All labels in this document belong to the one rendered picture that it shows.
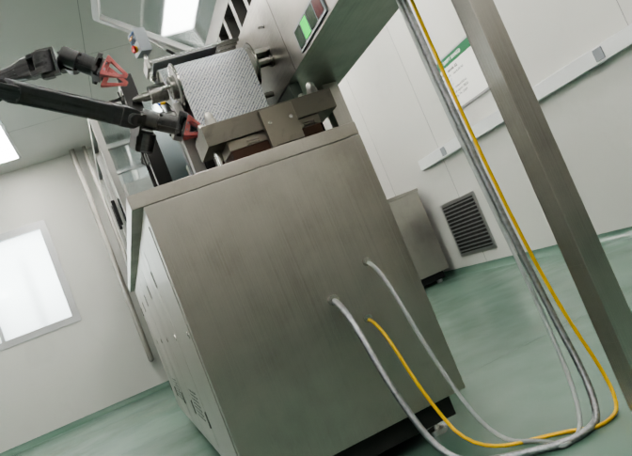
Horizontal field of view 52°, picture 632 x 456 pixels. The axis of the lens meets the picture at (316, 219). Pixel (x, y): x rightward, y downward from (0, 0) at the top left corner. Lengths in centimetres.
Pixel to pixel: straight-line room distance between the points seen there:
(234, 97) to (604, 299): 122
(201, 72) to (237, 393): 98
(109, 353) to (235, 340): 584
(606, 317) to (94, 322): 646
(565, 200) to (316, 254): 65
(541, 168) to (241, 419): 92
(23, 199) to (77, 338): 162
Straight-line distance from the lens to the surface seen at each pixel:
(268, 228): 172
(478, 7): 152
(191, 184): 171
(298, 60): 201
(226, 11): 259
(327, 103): 192
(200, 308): 167
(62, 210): 766
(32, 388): 755
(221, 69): 211
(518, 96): 148
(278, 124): 184
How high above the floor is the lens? 55
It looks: 4 degrees up
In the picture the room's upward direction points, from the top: 22 degrees counter-clockwise
